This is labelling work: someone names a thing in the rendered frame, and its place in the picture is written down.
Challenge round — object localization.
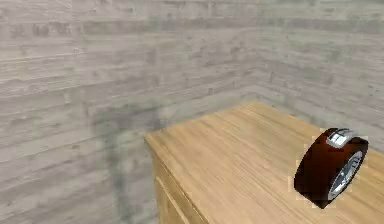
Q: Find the light wooden chest of drawers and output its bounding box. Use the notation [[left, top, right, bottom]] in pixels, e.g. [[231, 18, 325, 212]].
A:
[[143, 101, 384, 224]]

